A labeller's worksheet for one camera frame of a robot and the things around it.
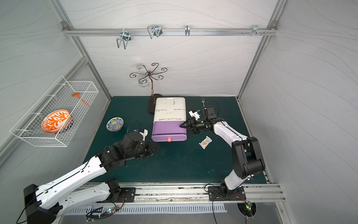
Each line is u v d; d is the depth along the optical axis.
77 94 0.79
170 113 0.82
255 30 0.77
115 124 1.01
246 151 0.50
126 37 0.78
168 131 0.80
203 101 1.19
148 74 0.93
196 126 0.76
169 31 0.79
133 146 0.55
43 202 0.39
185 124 0.80
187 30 0.73
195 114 0.82
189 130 0.77
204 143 0.93
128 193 0.74
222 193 0.68
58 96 0.71
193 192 0.75
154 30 0.77
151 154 0.65
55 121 0.64
